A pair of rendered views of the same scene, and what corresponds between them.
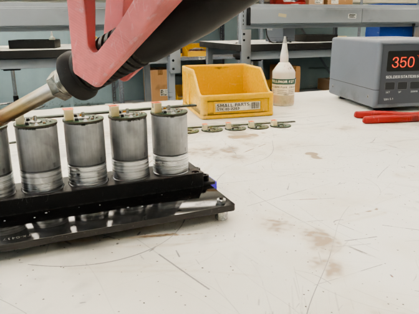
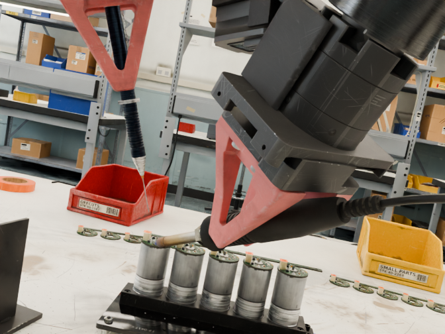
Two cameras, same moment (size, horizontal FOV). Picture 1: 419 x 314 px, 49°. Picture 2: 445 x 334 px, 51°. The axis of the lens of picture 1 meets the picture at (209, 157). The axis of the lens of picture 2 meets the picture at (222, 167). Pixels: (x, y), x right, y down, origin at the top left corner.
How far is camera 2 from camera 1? 0.11 m
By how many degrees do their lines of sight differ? 27
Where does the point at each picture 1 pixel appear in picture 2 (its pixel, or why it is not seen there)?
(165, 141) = (281, 294)
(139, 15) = (248, 215)
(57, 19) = not seen: hidden behind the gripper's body
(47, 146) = (191, 269)
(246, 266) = not seen: outside the picture
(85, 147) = (217, 279)
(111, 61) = (229, 236)
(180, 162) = (289, 316)
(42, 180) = (180, 292)
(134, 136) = (255, 283)
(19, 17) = not seen: hidden behind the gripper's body
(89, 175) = (214, 301)
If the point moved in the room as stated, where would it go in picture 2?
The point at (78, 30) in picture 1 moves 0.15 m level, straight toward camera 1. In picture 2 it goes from (216, 208) to (112, 285)
